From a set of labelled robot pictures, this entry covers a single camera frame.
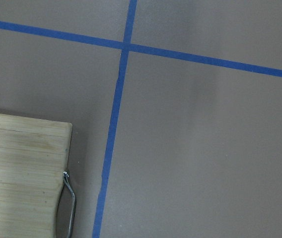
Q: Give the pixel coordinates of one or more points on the wooden cutting board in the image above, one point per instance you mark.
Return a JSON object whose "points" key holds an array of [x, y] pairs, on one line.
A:
{"points": [[33, 157]]}

